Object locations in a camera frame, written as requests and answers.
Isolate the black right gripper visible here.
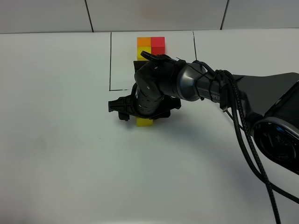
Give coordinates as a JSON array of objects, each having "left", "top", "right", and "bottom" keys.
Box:
[{"left": 108, "top": 92, "right": 181, "bottom": 121}]

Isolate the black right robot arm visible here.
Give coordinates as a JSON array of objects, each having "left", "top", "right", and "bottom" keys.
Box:
[{"left": 108, "top": 52, "right": 299, "bottom": 173}]

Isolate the yellow template cube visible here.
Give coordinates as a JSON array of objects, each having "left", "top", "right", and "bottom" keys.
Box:
[{"left": 136, "top": 46, "right": 153, "bottom": 61}]

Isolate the orange template cube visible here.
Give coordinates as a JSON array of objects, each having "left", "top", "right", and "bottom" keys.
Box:
[{"left": 137, "top": 37, "right": 151, "bottom": 48}]

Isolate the red template cube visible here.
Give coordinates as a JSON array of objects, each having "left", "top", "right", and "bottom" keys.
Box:
[{"left": 151, "top": 37, "right": 165, "bottom": 55}]

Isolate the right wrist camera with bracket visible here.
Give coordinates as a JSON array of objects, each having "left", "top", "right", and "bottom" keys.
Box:
[{"left": 133, "top": 61, "right": 149, "bottom": 79}]

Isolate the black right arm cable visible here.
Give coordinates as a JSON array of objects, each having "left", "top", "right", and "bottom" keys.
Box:
[{"left": 139, "top": 50, "right": 299, "bottom": 224}]

